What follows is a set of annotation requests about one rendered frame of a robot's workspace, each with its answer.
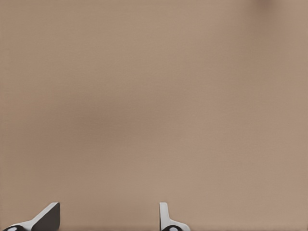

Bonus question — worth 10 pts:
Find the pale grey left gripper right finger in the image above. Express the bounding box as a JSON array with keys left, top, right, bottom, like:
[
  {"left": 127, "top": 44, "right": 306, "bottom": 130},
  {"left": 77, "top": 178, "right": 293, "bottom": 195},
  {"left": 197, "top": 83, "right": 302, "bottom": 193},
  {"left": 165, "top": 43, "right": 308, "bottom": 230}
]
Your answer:
[{"left": 159, "top": 202, "right": 191, "bottom": 231}]

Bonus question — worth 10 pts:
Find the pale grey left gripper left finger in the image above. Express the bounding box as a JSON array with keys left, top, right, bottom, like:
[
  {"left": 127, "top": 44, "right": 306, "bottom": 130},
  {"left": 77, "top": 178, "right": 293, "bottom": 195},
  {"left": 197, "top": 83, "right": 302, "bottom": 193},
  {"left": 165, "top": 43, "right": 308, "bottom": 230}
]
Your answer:
[{"left": 1, "top": 202, "right": 61, "bottom": 231}]

